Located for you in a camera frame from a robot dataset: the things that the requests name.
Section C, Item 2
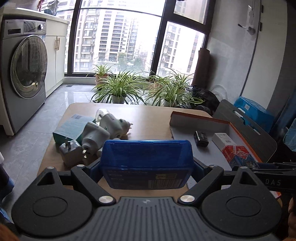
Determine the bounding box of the grey square plug adapter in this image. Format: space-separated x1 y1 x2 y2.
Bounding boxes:
59 140 83 167

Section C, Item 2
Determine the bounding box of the spider plant right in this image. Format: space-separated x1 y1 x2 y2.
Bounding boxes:
145 70 204 108

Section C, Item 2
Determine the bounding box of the blue plastic stool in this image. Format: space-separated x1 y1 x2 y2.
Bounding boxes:
234 96 274 133

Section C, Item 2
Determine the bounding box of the red blue card packet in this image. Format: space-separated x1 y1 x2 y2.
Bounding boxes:
222 145 258 168

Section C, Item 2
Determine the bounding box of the grey cone plug device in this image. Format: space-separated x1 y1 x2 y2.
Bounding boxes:
81 121 110 159

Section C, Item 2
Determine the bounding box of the black plug charger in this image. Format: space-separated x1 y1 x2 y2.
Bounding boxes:
194 131 209 148

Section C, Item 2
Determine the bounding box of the white fan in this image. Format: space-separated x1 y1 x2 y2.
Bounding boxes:
210 84 228 101

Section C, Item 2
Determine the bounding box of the grey washing machine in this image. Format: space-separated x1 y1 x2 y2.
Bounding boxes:
1 18 48 136

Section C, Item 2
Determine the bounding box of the small back spider plant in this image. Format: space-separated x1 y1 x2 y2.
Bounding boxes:
86 64 113 85

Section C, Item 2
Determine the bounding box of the person right hand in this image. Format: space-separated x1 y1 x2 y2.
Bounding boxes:
283 198 296 241

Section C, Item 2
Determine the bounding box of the black bag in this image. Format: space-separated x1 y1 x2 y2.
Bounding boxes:
191 85 220 115

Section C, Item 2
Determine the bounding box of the white mosquito plug device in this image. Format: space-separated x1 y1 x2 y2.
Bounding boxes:
95 108 133 139

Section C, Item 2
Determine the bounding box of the white cabinet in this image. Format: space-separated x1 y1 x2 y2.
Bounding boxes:
45 17 69 97

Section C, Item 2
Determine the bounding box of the teal cardboard box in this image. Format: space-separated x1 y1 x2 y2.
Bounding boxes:
53 114 95 146

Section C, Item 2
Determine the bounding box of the brown rolled mat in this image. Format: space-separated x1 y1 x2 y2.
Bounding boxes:
191 48 210 88

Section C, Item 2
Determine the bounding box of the person left hand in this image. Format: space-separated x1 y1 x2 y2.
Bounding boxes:
0 224 19 241

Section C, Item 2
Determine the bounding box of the blue plastic case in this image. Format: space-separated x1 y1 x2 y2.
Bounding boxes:
99 140 194 190

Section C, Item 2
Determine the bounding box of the white small carton box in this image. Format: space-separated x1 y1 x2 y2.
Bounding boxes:
212 133 236 151

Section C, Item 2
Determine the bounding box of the orange edged cardboard tray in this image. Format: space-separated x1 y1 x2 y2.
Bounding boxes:
170 111 262 171

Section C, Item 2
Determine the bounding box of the spider plant left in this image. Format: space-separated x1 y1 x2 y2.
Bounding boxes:
91 71 149 104

